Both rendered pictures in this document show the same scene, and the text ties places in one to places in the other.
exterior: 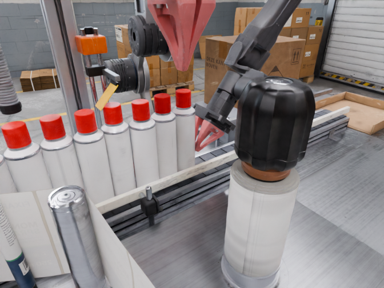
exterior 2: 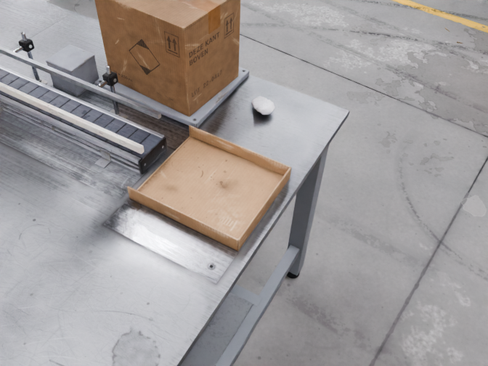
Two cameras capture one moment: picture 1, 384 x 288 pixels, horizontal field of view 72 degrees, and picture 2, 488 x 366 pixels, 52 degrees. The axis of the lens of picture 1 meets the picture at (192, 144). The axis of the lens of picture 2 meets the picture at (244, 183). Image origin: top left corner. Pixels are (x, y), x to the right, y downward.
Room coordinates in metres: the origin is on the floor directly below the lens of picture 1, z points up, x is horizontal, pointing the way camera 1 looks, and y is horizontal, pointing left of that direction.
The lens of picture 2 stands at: (0.73, -1.44, 1.73)
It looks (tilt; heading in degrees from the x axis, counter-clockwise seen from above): 47 degrees down; 63
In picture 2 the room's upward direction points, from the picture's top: 3 degrees clockwise
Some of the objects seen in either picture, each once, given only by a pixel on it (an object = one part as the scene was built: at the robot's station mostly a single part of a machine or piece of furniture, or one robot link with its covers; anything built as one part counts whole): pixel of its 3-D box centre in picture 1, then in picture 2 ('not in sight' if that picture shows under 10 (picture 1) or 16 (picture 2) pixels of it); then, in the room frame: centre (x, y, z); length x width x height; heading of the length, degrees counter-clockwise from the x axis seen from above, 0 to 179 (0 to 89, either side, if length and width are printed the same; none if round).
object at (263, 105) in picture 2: not in sight; (263, 104); (1.29, -0.46, 0.85); 0.08 x 0.07 x 0.04; 59
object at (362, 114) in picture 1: (356, 110); (211, 182); (1.04, -0.68, 0.85); 0.30 x 0.26 x 0.04; 125
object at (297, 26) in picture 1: (275, 47); not in sight; (4.54, -1.35, 0.57); 1.20 x 0.85 x 1.14; 121
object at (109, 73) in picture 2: not in sight; (107, 96); (0.88, -0.34, 0.91); 0.07 x 0.03 x 0.16; 35
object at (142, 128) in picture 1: (144, 148); not in sight; (0.48, 0.10, 0.98); 0.05 x 0.05 x 0.20
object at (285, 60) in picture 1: (251, 73); (171, 37); (1.10, -0.24, 0.99); 0.30 x 0.24 x 0.27; 121
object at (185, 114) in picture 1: (183, 134); not in sight; (0.54, 0.02, 0.98); 0.05 x 0.05 x 0.20
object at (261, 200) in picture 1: (261, 192); not in sight; (0.28, -0.09, 1.03); 0.09 x 0.09 x 0.30
